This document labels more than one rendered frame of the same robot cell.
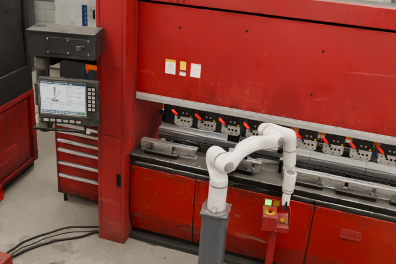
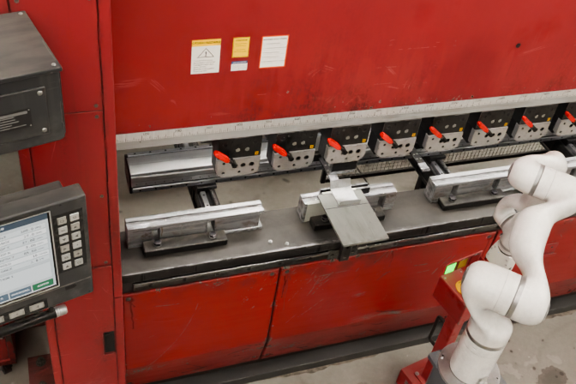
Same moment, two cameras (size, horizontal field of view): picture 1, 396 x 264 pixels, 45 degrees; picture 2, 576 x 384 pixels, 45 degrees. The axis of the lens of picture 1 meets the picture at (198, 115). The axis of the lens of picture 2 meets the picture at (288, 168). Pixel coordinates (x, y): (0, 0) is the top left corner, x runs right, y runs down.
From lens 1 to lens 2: 2.43 m
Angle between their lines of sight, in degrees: 38
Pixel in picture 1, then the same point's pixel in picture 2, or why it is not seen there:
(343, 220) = not seen: hidden behind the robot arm
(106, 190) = (77, 369)
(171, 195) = (223, 314)
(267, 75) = (439, 27)
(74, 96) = (16, 255)
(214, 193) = (492, 358)
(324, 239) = not seen: hidden behind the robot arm
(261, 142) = (557, 217)
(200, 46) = not seen: outside the picture
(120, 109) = (105, 206)
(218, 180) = (507, 334)
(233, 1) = not seen: outside the picture
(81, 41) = (14, 99)
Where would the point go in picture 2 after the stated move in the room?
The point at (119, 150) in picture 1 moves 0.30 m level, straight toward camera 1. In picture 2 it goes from (109, 289) to (165, 350)
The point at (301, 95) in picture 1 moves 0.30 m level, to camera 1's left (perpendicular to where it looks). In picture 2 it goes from (499, 51) to (437, 69)
